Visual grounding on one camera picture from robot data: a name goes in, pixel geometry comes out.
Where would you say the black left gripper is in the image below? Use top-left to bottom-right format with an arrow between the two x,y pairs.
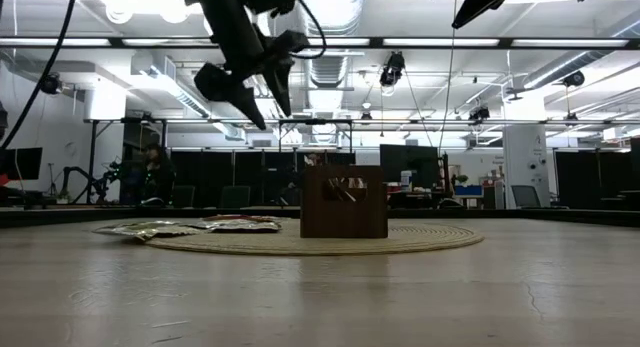
193,0 -> 311,132

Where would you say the brown wooden tea box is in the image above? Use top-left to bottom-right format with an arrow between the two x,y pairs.
299,165 -> 389,240

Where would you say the black metal scaffold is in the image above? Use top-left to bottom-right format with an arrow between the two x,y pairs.
82,117 -> 484,208

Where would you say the dark green chair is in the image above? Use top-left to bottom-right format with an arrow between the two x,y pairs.
172,185 -> 197,209
218,185 -> 252,209

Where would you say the black overhead crossbeam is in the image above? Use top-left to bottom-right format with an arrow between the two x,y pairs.
0,35 -> 640,51

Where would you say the white pillar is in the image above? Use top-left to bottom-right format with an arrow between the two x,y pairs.
502,124 -> 551,209

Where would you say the black monitor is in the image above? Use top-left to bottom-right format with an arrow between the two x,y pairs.
0,146 -> 44,182
378,144 -> 441,189

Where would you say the blue bin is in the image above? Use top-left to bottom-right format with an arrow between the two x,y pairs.
453,184 -> 485,198

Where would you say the grey office chair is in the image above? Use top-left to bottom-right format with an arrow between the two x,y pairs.
510,184 -> 542,209

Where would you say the round woven placemat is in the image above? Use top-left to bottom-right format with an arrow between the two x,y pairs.
144,220 -> 485,257

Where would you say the white rectangular air duct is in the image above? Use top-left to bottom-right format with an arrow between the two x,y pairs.
129,54 -> 246,141

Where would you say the black left wrist camera cable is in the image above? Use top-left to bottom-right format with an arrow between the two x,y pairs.
292,0 -> 327,61

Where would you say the thin hanging cable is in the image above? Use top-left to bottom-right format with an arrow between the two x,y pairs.
438,0 -> 459,156

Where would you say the black partition wall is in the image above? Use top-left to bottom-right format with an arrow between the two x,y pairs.
554,149 -> 640,211
169,150 -> 357,209

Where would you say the silver ventilation duct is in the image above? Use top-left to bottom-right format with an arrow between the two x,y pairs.
299,0 -> 367,113

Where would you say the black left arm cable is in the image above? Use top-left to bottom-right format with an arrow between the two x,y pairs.
0,0 -> 80,151

